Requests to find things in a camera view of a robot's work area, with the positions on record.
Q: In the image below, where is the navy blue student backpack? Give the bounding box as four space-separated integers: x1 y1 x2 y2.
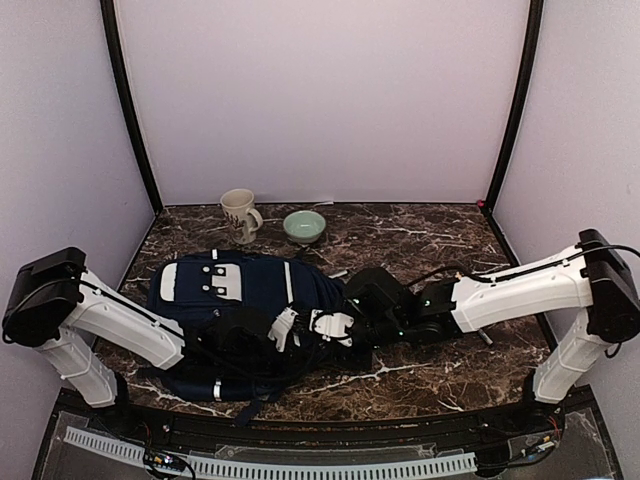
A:
142 250 372 426

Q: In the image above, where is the black capped white marker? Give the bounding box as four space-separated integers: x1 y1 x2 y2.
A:
329 270 349 278

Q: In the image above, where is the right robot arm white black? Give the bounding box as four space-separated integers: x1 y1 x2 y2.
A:
310 229 639 434

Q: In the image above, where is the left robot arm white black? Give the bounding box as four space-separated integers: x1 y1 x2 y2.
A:
2 247 314 436

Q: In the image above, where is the blue capped thin pen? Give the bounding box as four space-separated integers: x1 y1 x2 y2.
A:
477 329 494 346

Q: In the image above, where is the light green ceramic bowl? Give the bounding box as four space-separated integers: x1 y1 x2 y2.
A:
283 210 326 245

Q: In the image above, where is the small circuit board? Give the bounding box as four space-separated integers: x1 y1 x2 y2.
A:
142 450 186 474

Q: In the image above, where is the cream ceramic mug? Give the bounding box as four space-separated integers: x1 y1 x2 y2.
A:
220 188 264 245

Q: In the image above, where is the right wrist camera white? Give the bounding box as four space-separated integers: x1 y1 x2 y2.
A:
309 310 355 347

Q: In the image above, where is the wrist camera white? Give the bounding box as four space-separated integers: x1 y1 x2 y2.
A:
267 306 298 353
309 310 355 347

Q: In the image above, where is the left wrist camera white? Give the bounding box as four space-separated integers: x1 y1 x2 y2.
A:
267 306 298 353

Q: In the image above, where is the white slotted cable duct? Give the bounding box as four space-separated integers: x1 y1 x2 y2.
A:
63 427 478 479

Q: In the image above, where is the black front rail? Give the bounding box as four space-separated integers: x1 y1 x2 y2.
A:
54 389 596 454

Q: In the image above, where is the left black frame post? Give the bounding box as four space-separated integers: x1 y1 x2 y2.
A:
99 0 164 215

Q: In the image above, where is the black frame post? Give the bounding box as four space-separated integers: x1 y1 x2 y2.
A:
99 0 164 215
483 0 544 214

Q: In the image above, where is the right black frame post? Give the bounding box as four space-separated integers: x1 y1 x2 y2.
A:
483 0 544 214

